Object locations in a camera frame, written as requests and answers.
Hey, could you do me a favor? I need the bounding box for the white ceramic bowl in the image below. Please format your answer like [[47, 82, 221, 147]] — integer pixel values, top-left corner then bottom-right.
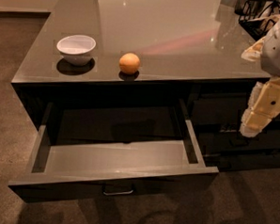
[[56, 34, 97, 67]]

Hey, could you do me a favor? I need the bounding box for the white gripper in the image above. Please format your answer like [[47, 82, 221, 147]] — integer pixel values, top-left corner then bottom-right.
[[240, 23, 280, 137]]

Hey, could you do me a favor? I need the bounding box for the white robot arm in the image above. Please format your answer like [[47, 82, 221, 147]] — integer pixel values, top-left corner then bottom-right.
[[240, 16, 280, 137]]

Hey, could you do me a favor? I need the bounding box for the orange fruit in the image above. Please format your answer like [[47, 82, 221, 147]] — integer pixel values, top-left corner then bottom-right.
[[119, 53, 140, 75]]

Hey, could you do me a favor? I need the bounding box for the brown item in basket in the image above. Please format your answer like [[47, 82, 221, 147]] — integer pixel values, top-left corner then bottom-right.
[[258, 13, 280, 33]]

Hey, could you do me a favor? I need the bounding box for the dark drawer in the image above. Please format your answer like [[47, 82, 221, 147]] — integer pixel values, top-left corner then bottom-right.
[[189, 93, 248, 133], [8, 100, 218, 202], [204, 153, 280, 172], [198, 124, 280, 156]]

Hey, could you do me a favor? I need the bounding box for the black wire basket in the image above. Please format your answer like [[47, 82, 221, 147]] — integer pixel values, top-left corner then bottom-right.
[[238, 0, 280, 40]]

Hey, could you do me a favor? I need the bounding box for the dark drawer cabinet counter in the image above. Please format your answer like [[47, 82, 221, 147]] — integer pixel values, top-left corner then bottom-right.
[[7, 0, 280, 176]]

